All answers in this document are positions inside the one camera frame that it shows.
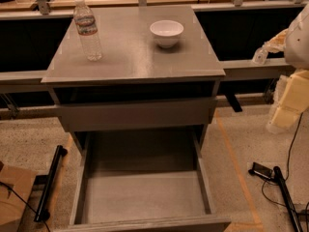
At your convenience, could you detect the white ceramic bowl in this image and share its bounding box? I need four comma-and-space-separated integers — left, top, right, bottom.
150, 20, 184, 48

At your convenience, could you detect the grey metal rail front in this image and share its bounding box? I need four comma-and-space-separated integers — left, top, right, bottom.
0, 58, 295, 94

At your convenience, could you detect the grey drawer cabinet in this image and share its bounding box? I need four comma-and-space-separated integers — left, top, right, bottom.
42, 6, 225, 149

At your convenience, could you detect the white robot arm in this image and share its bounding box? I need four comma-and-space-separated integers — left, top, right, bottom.
263, 4, 309, 133

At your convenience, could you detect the clear pump sanitizer bottle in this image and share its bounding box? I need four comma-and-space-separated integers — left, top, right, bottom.
252, 47, 268, 65

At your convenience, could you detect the black bar left floor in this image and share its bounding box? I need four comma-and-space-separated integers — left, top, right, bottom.
34, 145, 68, 222

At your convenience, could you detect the grey metal rail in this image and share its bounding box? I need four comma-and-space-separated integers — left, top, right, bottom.
0, 0, 309, 21
0, 58, 295, 94

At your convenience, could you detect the grey metal rail back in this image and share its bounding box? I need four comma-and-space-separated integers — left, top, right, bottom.
0, 0, 309, 21

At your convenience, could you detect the black bar floor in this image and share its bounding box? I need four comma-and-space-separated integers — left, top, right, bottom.
34, 145, 68, 222
273, 166, 303, 232

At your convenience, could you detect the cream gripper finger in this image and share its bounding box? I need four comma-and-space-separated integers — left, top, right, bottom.
263, 29, 288, 53
267, 70, 309, 133

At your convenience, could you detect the clear plastic water bottle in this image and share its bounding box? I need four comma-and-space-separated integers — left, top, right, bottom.
73, 0, 102, 61

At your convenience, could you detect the open grey lower drawer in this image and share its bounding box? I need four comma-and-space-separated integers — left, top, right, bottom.
56, 127, 231, 232

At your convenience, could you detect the brown cardboard box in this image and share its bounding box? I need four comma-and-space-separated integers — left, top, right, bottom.
0, 161, 37, 232

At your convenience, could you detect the black device on floor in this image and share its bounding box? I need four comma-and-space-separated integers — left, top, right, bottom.
248, 162, 273, 181

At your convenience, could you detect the black cable on box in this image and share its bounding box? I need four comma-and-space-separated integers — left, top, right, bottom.
0, 181, 52, 232

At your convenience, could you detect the black bar right floor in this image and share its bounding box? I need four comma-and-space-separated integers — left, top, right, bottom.
273, 166, 303, 232

